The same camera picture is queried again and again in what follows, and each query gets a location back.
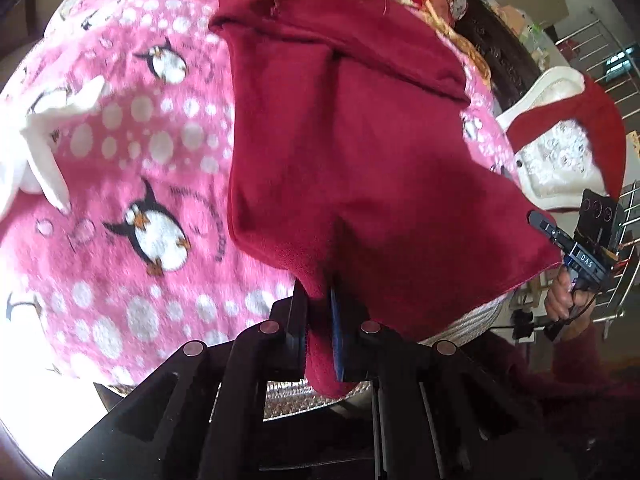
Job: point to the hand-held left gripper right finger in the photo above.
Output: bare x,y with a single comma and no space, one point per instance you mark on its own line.
337,340

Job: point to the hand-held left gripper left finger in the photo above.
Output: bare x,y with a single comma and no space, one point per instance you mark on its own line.
295,320

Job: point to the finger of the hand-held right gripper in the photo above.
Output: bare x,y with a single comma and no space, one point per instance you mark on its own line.
547,230

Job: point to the dark red garment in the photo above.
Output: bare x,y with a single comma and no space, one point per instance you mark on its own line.
375,160

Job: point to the person's right forearm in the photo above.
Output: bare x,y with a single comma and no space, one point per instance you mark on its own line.
575,390

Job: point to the person's right hand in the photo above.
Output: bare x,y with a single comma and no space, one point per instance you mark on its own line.
560,300

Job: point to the white ornate chair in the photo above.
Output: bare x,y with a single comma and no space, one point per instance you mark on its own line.
560,160

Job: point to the red cloth on chair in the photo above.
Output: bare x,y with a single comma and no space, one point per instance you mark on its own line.
607,125

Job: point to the pink penguin print blanket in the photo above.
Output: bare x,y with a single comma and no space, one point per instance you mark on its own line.
125,285

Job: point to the metal stair railing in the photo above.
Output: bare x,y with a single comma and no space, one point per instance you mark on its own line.
600,35

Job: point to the dark carved wooden furniture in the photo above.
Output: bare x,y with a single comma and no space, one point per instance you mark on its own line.
500,45

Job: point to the orange towel blanket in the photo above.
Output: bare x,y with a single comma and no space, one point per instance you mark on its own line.
440,20

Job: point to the white garment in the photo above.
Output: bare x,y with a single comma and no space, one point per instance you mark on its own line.
35,130

